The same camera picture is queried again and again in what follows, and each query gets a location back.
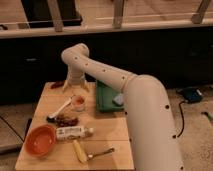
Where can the white handled dish brush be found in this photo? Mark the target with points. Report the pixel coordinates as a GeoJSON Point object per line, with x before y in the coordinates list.
{"type": "Point", "coordinates": [51, 117]}

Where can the light blue sponge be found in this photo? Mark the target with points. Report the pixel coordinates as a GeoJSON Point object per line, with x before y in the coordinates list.
{"type": "Point", "coordinates": [118, 99]}

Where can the brown chocolate pastry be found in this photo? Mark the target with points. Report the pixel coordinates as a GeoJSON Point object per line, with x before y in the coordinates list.
{"type": "Point", "coordinates": [63, 121]}

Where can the orange bowl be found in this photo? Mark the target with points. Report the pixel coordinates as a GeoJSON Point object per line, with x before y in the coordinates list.
{"type": "Point", "coordinates": [40, 141]}

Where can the blue device on floor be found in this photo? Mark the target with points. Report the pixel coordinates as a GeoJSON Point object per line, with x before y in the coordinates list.
{"type": "Point", "coordinates": [192, 95]}

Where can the white plastic bottle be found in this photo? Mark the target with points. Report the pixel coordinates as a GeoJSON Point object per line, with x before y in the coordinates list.
{"type": "Point", "coordinates": [73, 132]}

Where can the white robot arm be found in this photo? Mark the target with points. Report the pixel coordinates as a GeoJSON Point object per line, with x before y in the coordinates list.
{"type": "Point", "coordinates": [149, 117]}

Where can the white paper cup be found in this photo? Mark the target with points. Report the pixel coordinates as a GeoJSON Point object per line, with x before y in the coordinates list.
{"type": "Point", "coordinates": [79, 108]}

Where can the dark red sausage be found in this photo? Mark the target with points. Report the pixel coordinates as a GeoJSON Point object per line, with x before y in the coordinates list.
{"type": "Point", "coordinates": [57, 84]}

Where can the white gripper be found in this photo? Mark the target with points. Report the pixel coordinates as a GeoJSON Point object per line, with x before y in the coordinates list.
{"type": "Point", "coordinates": [75, 77]}

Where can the green tray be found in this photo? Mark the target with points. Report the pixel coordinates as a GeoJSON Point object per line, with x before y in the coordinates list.
{"type": "Point", "coordinates": [104, 98]}

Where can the red apple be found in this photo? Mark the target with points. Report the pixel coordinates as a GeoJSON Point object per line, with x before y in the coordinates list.
{"type": "Point", "coordinates": [78, 101]}

